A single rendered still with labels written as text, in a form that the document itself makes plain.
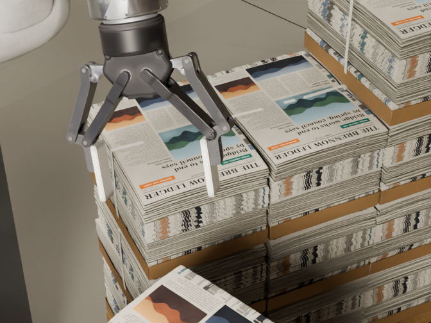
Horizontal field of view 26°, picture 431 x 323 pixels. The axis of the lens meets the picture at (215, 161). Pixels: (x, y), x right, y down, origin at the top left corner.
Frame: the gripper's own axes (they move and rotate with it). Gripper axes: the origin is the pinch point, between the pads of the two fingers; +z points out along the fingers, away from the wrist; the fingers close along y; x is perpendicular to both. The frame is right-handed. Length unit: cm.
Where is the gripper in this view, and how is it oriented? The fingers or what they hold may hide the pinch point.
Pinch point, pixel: (158, 186)
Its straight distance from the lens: 111.2
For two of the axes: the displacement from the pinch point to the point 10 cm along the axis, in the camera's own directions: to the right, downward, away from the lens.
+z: 1.4, 9.5, 2.9
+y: 9.6, -0.5, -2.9
